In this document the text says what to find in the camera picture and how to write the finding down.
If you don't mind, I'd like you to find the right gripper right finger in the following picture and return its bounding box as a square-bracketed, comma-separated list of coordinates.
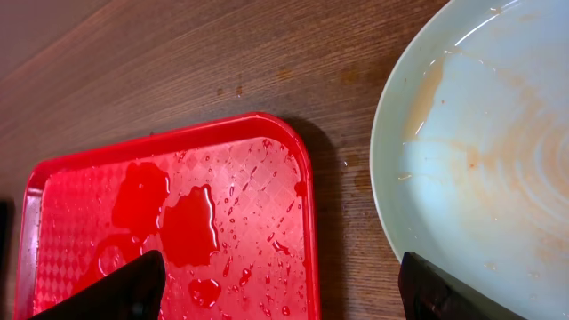
[398, 252, 523, 320]

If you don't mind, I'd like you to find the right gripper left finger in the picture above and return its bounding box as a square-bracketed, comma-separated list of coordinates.
[31, 250, 165, 320]

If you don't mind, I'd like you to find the light blue plate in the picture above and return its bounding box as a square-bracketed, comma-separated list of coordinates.
[370, 0, 568, 319]

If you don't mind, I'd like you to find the red plastic tray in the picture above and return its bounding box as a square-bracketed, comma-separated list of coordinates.
[14, 113, 321, 319]

